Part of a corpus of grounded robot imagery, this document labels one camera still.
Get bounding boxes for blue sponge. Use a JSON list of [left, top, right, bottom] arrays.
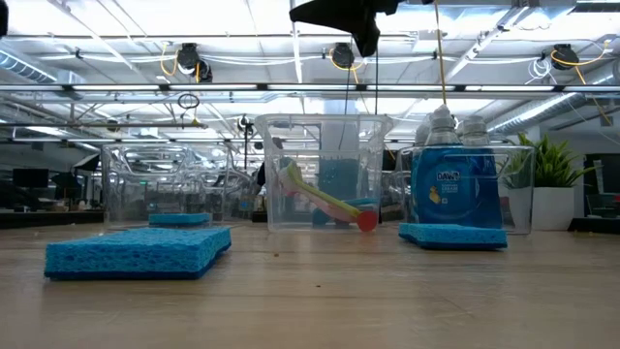
[[44, 226, 233, 282], [397, 222, 509, 252], [147, 211, 213, 229]]

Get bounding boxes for blue dish soap bottle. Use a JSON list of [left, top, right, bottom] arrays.
[[459, 114, 505, 230], [410, 104, 485, 230]]

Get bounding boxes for black ceiling cord reel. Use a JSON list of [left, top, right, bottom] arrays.
[[174, 42, 214, 84], [330, 42, 358, 70], [550, 43, 581, 73]]

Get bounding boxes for black monitor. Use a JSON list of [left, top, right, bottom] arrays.
[[583, 153, 620, 219]]

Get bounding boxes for deep clear plastic bin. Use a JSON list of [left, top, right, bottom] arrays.
[[254, 112, 394, 233]]

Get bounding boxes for blue dish brush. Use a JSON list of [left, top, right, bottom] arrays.
[[311, 196, 380, 229]]

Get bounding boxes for shallow clear plastic tray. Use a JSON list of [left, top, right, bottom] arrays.
[[396, 143, 537, 237], [100, 141, 258, 231]]

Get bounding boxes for yellow hanging cable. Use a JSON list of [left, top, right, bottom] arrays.
[[433, 0, 450, 107]]

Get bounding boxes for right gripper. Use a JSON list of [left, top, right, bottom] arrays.
[[288, 0, 435, 59]]

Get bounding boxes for red dish brush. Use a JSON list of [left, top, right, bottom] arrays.
[[277, 167, 380, 234]]

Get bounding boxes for green dish brush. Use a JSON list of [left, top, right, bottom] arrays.
[[283, 161, 363, 219]]

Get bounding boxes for green plant in white pot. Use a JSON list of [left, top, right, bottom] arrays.
[[501, 133, 597, 232]]

